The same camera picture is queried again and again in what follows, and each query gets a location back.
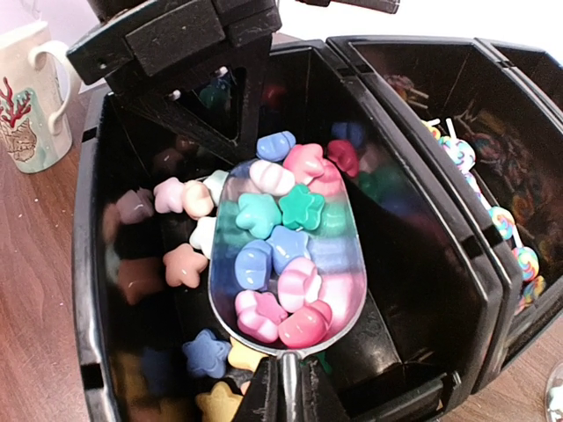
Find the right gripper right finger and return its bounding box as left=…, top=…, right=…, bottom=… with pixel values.
left=301, top=358, right=350, bottom=422

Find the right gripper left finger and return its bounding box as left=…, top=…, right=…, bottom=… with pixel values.
left=235, top=357, right=281, bottom=422

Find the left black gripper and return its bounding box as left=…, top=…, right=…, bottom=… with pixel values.
left=67, top=1, right=282, bottom=164

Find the metal scoop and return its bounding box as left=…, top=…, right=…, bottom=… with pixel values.
left=208, top=158, right=367, bottom=421

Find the black three-compartment candy tray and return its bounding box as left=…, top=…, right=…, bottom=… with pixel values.
left=73, top=35, right=562, bottom=421

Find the cream floral mug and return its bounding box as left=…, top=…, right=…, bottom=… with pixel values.
left=1, top=21, right=82, bottom=174

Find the teal star candy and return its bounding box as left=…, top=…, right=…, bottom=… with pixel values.
left=236, top=193, right=282, bottom=240

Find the blue star candy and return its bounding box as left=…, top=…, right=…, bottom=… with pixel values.
left=267, top=225, right=311, bottom=274

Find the green star candy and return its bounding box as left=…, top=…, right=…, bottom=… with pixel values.
left=278, top=184, right=325, bottom=230

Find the swirl lollipop candy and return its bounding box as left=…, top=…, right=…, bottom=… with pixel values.
left=512, top=228, right=539, bottom=281

